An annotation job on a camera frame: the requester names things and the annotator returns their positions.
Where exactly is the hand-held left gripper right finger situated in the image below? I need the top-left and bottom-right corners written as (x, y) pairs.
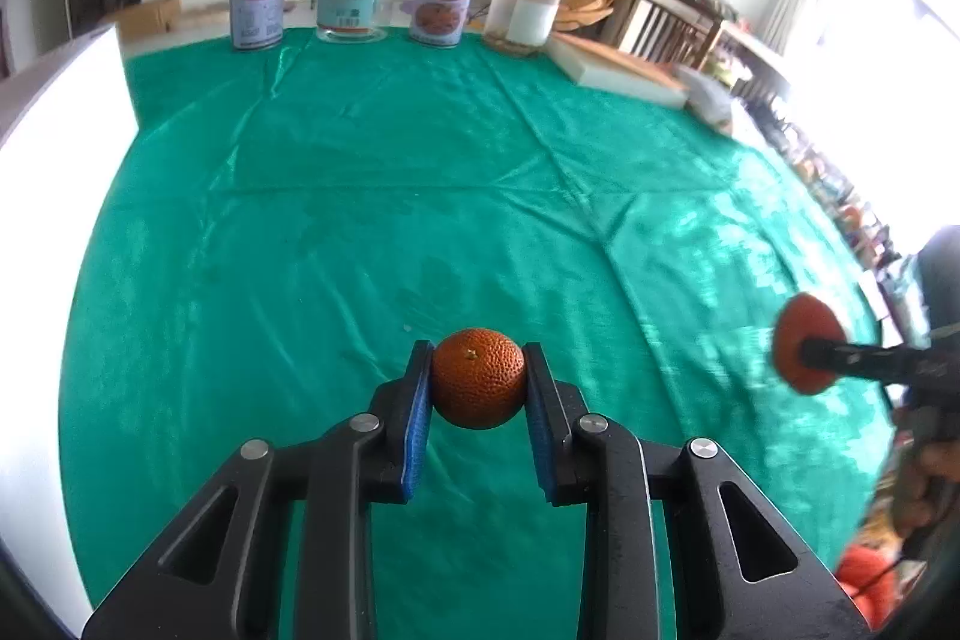
top-left (523, 341), bottom-right (875, 640)

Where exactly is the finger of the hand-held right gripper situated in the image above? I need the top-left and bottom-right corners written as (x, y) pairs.
top-left (799, 336), bottom-right (935, 382)

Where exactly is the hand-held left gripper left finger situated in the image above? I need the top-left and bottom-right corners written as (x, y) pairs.
top-left (81, 340), bottom-right (436, 640)

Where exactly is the orange tangerine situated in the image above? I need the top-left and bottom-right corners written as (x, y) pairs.
top-left (430, 327), bottom-right (527, 431)
top-left (772, 293), bottom-right (848, 395)

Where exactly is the person's right hand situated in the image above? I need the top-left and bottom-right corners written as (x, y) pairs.
top-left (892, 437), bottom-right (960, 540)

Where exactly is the pile of assorted toys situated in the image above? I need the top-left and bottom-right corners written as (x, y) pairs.
top-left (750, 85), bottom-right (908, 266)

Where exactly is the orange fuzzy stool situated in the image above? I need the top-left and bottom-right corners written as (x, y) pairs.
top-left (836, 542), bottom-right (901, 618)

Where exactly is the green tablecloth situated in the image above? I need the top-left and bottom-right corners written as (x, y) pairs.
top-left (58, 29), bottom-right (901, 640)

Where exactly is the white plastic bag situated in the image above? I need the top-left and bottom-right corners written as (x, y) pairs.
top-left (675, 66), bottom-right (736, 135)

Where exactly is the white foam board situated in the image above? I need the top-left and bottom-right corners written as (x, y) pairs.
top-left (547, 32), bottom-right (691, 110)

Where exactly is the wooden slatted chair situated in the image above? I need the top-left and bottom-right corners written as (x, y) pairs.
top-left (616, 0), bottom-right (725, 71)

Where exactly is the round woven coaster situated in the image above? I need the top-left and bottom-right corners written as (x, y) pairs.
top-left (482, 32), bottom-right (552, 58)

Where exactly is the clear jar with black lid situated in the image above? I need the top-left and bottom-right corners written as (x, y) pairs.
top-left (484, 0), bottom-right (567, 52)

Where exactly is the white shallow box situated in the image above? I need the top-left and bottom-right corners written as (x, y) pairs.
top-left (0, 21), bottom-right (140, 633)

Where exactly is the brown cardboard box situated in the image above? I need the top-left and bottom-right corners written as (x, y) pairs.
top-left (101, 0), bottom-right (183, 45)

